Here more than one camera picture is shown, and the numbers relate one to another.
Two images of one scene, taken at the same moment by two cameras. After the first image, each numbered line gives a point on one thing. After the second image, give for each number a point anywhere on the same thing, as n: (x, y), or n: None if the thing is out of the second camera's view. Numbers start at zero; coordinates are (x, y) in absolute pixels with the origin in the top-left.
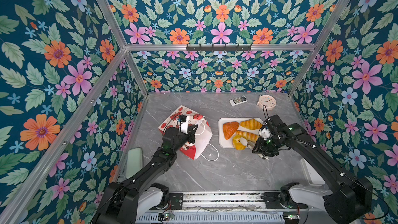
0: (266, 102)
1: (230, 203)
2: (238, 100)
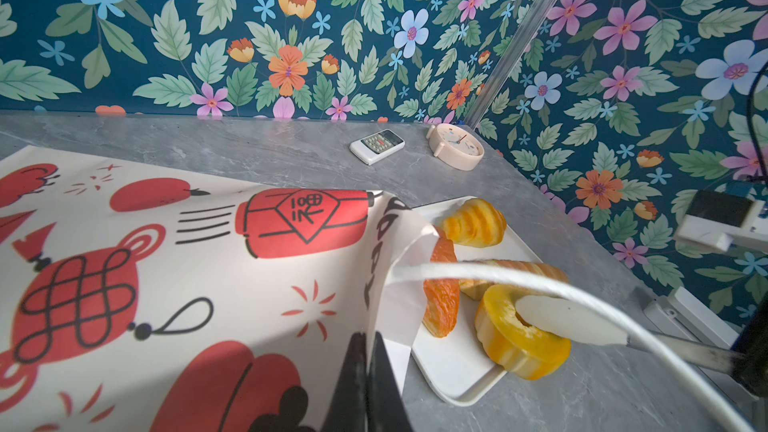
0: (455, 146)
1: None
2: (374, 147)
